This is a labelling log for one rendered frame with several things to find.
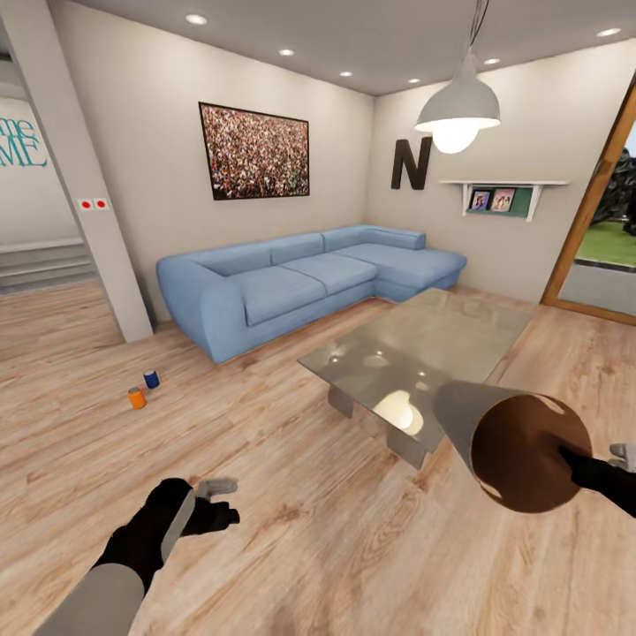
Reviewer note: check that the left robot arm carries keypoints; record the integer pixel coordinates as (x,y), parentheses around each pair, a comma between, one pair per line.
(108,598)

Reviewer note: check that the trash can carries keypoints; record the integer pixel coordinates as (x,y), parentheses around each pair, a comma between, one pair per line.
(508,438)

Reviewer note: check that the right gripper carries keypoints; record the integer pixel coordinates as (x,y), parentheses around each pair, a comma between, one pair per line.
(613,482)

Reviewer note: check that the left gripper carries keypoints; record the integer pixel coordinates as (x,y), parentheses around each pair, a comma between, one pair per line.
(215,517)

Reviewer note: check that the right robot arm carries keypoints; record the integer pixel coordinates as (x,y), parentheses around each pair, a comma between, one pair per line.
(615,479)

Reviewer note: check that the room light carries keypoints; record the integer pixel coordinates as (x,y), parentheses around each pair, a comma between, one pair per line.
(465,97)

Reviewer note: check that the can of soda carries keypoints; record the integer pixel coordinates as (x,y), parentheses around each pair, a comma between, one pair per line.
(151,379)
(137,398)

